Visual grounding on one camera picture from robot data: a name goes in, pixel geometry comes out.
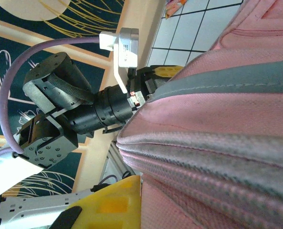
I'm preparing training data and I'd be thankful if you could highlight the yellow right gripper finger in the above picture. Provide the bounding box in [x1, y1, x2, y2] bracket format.
[50, 175, 142, 229]

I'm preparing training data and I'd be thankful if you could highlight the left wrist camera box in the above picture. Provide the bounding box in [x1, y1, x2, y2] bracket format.
[99, 27, 140, 94]

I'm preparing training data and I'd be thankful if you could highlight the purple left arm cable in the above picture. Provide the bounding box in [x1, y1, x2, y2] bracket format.
[0, 37, 101, 163]

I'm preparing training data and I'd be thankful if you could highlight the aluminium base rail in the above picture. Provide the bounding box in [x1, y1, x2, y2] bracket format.
[0, 140, 135, 226]

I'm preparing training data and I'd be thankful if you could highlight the pink student backpack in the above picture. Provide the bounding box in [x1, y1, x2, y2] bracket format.
[116, 0, 283, 229]

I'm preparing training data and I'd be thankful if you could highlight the red yellow snack packet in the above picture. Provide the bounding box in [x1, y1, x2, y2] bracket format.
[164, 0, 188, 19]

